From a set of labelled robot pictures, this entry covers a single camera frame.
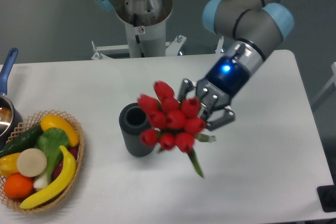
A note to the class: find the yellow banana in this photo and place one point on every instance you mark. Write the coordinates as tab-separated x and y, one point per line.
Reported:
57	186

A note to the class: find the white metal base frame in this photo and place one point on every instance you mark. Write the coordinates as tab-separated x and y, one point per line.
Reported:
172	48

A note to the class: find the woven wicker basket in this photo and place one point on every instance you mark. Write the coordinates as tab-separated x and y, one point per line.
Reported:
23	126

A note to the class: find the green cucumber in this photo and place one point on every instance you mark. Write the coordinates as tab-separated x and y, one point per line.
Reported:
23	141

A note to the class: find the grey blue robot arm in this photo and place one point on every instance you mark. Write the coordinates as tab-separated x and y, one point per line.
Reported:
257	28

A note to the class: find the green bok choy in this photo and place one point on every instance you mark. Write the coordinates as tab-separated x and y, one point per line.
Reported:
49	143

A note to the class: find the orange fruit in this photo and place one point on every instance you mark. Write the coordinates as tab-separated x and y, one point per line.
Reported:
18	186

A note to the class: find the beige round disc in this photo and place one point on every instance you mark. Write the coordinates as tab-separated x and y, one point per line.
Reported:
31	162

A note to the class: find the dark grey ribbed vase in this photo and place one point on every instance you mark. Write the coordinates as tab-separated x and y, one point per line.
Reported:
133	121

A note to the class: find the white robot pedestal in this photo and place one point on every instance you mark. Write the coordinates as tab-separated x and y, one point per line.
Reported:
145	26

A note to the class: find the black device at edge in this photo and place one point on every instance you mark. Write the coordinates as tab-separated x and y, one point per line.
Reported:
327	197

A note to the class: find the red tulip bouquet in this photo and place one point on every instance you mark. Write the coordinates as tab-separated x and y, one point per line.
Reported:
174	122

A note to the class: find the purple red vegetable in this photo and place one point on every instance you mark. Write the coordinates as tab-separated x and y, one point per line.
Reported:
58	169

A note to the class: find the blue handled saucepan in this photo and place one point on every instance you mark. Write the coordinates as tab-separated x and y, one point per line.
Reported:
10	117

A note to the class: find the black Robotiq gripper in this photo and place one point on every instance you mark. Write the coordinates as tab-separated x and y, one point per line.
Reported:
217	89

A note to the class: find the yellow squash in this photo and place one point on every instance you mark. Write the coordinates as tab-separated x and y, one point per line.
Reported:
55	121

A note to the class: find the white furniture leg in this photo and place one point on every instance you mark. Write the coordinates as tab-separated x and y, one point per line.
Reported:
325	91

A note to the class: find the yellow bell pepper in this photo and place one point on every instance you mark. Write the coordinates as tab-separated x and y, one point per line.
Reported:
8	165

